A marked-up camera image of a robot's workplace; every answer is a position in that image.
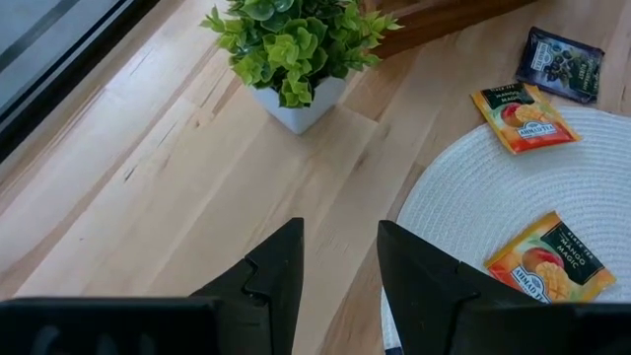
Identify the orange mango tea packet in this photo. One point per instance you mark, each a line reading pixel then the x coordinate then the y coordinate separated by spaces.
pixel 549 259
pixel 525 117

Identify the brown wooden tea box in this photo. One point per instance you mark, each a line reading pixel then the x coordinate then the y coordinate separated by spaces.
pixel 443 24

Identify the dark blackcurrant tea packet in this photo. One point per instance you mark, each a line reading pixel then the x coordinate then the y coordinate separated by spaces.
pixel 560 64

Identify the green plant in white pot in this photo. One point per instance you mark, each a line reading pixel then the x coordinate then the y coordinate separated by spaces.
pixel 296 49

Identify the round white woven placemat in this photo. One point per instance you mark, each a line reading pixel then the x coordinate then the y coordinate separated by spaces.
pixel 493 187

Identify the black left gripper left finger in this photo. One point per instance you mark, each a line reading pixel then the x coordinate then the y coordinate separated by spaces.
pixel 281 276

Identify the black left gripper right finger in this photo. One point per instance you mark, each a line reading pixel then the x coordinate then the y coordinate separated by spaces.
pixel 419 286

